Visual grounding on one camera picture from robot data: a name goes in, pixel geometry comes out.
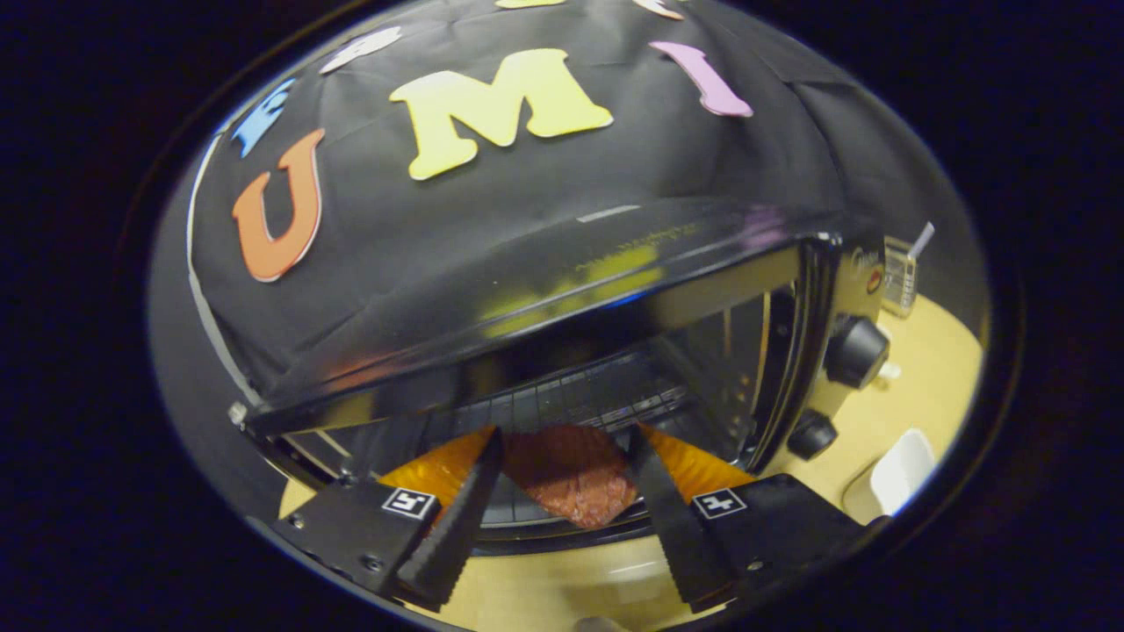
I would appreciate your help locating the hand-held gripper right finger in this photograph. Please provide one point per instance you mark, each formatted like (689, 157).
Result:
(672, 518)

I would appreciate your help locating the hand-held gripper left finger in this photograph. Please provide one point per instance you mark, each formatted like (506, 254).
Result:
(461, 518)

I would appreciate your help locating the brown meat slice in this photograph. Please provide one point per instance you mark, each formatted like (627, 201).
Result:
(571, 478)

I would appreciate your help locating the black toaster oven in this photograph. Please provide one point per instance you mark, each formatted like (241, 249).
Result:
(527, 272)

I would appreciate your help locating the white rectangular tray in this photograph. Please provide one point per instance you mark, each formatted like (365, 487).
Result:
(904, 470)

